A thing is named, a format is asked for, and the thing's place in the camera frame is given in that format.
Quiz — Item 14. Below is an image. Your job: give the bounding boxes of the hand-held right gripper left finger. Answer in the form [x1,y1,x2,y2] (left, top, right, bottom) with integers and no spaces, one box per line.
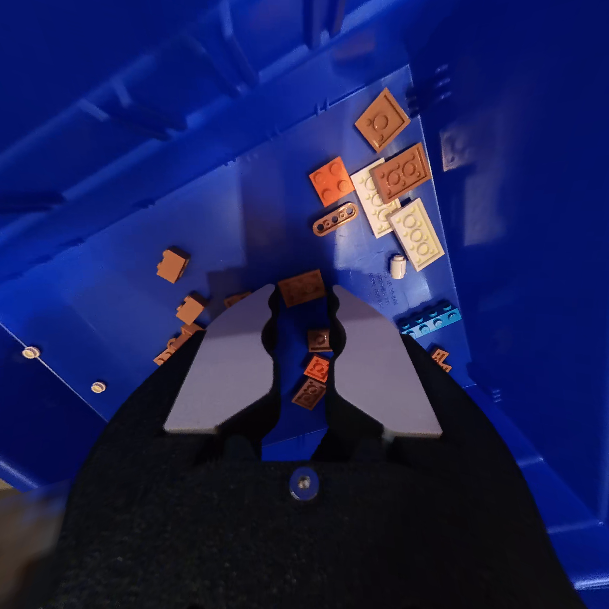
[163,284,278,435]

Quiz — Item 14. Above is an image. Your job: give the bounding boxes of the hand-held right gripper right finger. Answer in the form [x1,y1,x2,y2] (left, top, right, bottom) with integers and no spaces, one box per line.
[327,284,443,437]

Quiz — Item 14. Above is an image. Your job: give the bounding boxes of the blue plastic bin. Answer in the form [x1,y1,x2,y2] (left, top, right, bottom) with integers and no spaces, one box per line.
[0,0,609,609]

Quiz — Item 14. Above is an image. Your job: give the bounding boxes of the small red-orange brick plate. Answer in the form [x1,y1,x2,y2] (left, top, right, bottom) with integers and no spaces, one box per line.
[304,354,330,383]

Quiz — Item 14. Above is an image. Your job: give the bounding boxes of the light blue brick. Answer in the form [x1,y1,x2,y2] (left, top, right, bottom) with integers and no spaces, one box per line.
[397,301,463,340]

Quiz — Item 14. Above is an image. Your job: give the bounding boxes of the cream brick plate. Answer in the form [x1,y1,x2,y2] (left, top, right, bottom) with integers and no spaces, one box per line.
[350,158,403,239]
[388,197,446,272]

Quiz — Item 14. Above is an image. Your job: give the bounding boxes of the orange square brick plate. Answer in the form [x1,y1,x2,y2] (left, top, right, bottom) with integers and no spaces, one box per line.
[309,156,356,208]

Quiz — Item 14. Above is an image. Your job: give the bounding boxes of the scattered brown toy bricks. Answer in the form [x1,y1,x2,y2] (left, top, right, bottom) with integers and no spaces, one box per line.
[153,87,453,411]

